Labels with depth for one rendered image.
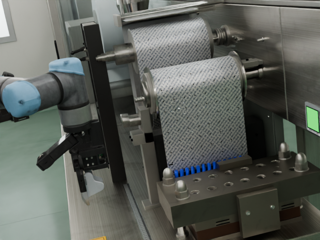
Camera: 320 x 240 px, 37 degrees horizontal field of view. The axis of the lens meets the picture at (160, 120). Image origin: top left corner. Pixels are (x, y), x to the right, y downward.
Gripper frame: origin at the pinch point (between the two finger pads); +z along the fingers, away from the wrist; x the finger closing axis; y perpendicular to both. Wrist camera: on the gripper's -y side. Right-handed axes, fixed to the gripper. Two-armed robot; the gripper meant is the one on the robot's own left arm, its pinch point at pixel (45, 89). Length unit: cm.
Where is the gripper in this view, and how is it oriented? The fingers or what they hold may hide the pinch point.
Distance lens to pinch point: 173.1
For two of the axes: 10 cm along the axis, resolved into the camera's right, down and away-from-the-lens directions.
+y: 0.7, 9.2, 3.9
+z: 8.1, -2.7, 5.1
